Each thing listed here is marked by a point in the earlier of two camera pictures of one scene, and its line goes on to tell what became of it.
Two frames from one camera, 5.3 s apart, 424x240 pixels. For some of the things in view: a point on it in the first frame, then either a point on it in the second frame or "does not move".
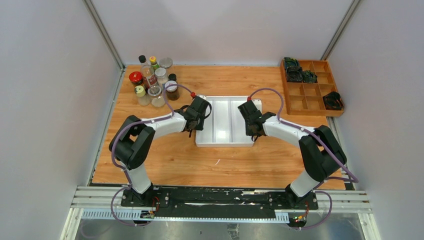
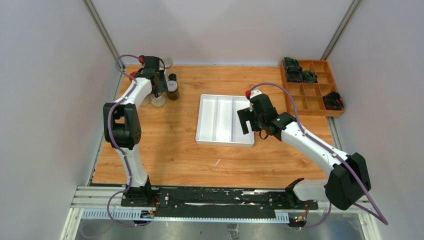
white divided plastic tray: x=225 y=126 does not move
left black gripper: x=199 y=126 → x=161 y=87
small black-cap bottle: x=172 y=77 does not move
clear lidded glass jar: x=158 y=99 does not move
